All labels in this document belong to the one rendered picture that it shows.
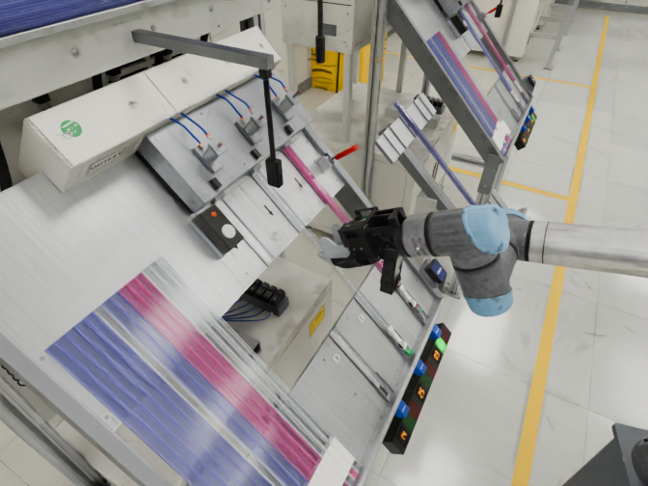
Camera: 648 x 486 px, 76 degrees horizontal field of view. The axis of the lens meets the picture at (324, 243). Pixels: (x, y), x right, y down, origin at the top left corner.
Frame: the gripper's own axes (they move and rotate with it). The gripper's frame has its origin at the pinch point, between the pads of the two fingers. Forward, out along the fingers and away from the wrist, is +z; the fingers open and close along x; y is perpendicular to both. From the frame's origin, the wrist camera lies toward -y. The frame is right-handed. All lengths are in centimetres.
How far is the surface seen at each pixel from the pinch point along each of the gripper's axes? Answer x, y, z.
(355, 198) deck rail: -19.1, 2.3, 2.0
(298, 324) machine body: -1.8, -23.2, 24.0
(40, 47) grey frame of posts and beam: 25, 50, 2
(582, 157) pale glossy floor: -265, -113, -10
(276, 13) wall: -235, 67, 162
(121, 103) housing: 17.6, 41.0, 5.1
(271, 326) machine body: 2.4, -20.1, 29.0
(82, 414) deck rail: 47.8, 11.2, 3.2
